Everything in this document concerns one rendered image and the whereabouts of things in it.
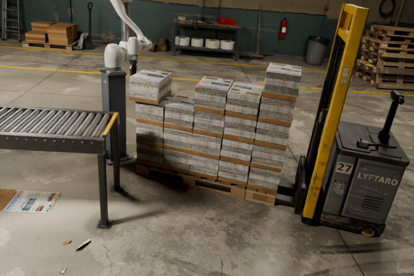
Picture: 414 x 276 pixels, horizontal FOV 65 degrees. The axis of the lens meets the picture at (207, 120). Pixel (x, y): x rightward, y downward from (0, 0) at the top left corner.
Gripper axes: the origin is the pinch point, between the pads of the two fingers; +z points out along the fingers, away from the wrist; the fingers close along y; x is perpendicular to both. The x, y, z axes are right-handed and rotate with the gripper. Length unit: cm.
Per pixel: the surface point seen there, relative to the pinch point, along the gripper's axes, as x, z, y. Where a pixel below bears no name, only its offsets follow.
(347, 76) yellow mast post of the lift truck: -188, -43, -37
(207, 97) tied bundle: -82, -2, -18
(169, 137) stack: -48, 45, -19
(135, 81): -14.4, -6.6, -23.6
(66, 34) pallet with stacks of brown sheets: 395, 57, 426
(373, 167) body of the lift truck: -225, 27, -33
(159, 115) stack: -36.4, 24.4, -18.9
